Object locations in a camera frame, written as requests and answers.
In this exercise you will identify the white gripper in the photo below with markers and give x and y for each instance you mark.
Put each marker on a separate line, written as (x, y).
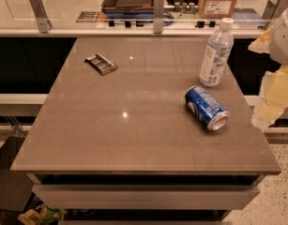
(283, 41)

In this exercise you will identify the blue pepsi can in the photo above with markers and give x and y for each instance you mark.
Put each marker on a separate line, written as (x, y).
(211, 113)

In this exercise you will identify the clear plastic water bottle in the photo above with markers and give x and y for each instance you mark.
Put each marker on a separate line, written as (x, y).
(217, 52)

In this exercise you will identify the cardboard box with label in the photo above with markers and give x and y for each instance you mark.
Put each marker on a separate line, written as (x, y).
(216, 9)

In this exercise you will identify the stacked trays behind glass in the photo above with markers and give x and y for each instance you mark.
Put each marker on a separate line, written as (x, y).
(128, 9)

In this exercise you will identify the dark snack bar wrapper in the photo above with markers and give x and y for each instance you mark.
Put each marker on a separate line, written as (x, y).
(101, 64)

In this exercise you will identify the grey table drawer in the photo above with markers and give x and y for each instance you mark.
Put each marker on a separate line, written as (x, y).
(146, 197)

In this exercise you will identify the green snack bag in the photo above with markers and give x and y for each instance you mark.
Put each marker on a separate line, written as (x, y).
(41, 215)

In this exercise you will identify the right metal glass bracket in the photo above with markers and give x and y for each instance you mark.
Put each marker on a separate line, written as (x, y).
(273, 10)

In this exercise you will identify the metal glass bracket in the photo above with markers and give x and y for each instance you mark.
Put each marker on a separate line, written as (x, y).
(44, 24)
(273, 10)
(158, 16)

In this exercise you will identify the middle metal glass bracket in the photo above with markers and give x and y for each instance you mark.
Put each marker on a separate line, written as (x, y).
(158, 16)

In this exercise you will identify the left metal glass bracket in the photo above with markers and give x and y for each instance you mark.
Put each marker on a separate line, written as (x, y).
(44, 24)

